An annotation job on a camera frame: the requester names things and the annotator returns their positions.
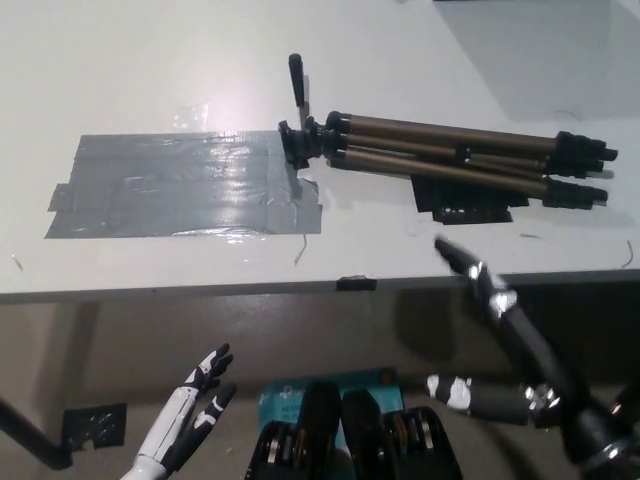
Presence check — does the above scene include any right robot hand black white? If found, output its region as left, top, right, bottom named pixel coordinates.
left=425, top=237, right=640, bottom=480

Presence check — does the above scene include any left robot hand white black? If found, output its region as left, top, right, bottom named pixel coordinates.
left=132, top=342, right=238, bottom=476

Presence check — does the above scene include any bronze tripod with black fittings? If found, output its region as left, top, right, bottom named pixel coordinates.
left=277, top=52, right=620, bottom=211

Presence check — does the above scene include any black tape square patch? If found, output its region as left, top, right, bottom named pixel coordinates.
left=411, top=173, right=531, bottom=226

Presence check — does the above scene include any small black tape strip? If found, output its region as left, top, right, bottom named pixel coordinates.
left=336, top=273, right=378, bottom=293

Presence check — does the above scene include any clear tape piece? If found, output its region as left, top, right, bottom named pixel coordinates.
left=171, top=101, right=211, bottom=130

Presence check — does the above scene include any black floor bracket plate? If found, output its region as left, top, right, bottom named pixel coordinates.
left=61, top=401, right=127, bottom=449

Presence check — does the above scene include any grey duct tape patch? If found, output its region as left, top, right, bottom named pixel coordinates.
left=44, top=130, right=327, bottom=240

